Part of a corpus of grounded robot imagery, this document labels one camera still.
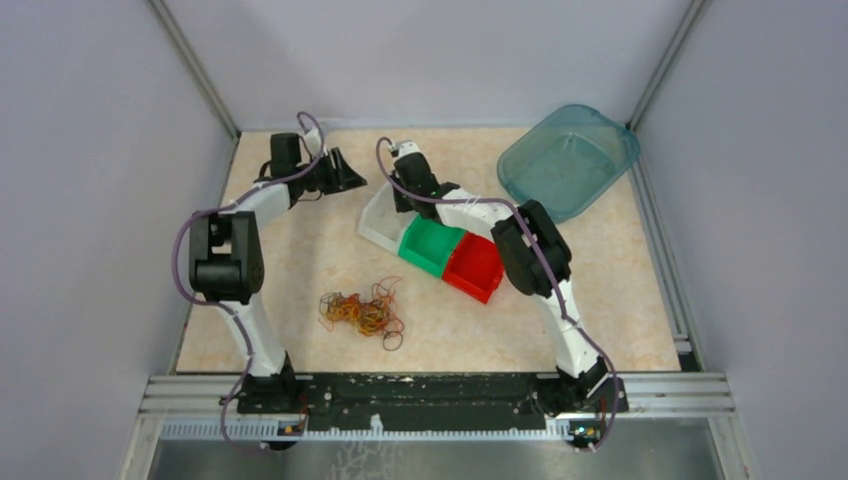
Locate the cable bundle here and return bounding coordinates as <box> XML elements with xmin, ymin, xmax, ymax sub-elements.
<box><xmin>317</xmin><ymin>276</ymin><xmax>407</xmax><ymax>352</ymax></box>

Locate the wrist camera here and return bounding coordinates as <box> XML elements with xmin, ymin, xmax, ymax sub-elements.
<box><xmin>302</xmin><ymin>128</ymin><xmax>325</xmax><ymax>157</ymax></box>
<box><xmin>390</xmin><ymin>140</ymin><xmax>421</xmax><ymax>159</ymax></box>

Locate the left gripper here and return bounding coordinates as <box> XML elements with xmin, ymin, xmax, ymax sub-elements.
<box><xmin>295</xmin><ymin>147</ymin><xmax>367</xmax><ymax>196</ymax></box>

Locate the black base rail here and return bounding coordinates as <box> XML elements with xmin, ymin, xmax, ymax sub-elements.
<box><xmin>235</xmin><ymin>372</ymin><xmax>629</xmax><ymax>433</ymax></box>

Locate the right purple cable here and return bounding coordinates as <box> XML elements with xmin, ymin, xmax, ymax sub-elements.
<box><xmin>374</xmin><ymin>136</ymin><xmax>628</xmax><ymax>453</ymax></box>

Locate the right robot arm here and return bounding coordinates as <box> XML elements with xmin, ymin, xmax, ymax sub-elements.
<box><xmin>386</xmin><ymin>149</ymin><xmax>623</xmax><ymax>417</ymax></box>

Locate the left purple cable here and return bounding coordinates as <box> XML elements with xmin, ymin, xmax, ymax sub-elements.
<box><xmin>172</xmin><ymin>111</ymin><xmax>327</xmax><ymax>458</ymax></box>

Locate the purple cable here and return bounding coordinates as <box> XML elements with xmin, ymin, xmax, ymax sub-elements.
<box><xmin>172</xmin><ymin>111</ymin><xmax>327</xmax><ymax>458</ymax></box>
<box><xmin>374</xmin><ymin>136</ymin><xmax>628</xmax><ymax>453</ymax></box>

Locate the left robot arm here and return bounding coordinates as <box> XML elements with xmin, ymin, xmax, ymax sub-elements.
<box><xmin>182</xmin><ymin>128</ymin><xmax>367</xmax><ymax>414</ymax></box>

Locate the teal transparent tub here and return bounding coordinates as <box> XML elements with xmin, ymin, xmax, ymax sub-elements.
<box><xmin>497</xmin><ymin>104</ymin><xmax>641</xmax><ymax>223</ymax></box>

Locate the green plastic bin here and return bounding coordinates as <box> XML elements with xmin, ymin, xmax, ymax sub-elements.
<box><xmin>398</xmin><ymin>216</ymin><xmax>466</xmax><ymax>278</ymax></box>

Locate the white plastic bin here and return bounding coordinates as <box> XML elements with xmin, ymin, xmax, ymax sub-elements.
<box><xmin>357</xmin><ymin>183</ymin><xmax>417</xmax><ymax>256</ymax></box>

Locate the red plastic bin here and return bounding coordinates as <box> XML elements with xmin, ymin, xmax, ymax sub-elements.
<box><xmin>441</xmin><ymin>233</ymin><xmax>504</xmax><ymax>304</ymax></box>

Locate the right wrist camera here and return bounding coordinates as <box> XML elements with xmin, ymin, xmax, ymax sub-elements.
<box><xmin>390</xmin><ymin>140</ymin><xmax>421</xmax><ymax>159</ymax></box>

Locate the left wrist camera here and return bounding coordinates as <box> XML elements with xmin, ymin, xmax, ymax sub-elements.
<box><xmin>302</xmin><ymin>128</ymin><xmax>325</xmax><ymax>157</ymax></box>

